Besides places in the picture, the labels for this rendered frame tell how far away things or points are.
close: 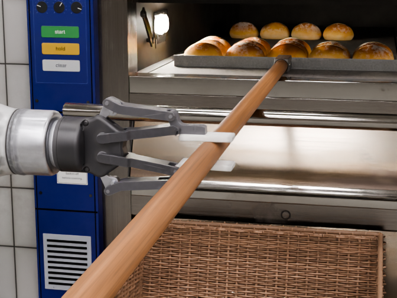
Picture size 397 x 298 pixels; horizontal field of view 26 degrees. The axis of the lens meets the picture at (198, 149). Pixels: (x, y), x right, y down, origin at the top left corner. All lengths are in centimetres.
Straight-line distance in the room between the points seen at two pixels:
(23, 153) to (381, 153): 99
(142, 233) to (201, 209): 125
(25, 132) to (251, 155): 89
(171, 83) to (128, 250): 126
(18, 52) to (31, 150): 93
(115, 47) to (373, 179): 65
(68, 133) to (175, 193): 29
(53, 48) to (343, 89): 66
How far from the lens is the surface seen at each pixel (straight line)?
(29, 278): 219
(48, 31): 199
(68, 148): 113
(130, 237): 74
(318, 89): 190
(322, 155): 193
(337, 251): 195
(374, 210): 196
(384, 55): 210
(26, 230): 215
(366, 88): 190
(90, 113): 161
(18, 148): 115
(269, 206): 197
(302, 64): 210
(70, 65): 198
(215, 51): 214
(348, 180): 192
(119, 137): 113
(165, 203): 84
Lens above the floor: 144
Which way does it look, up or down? 12 degrees down
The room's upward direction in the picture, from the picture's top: straight up
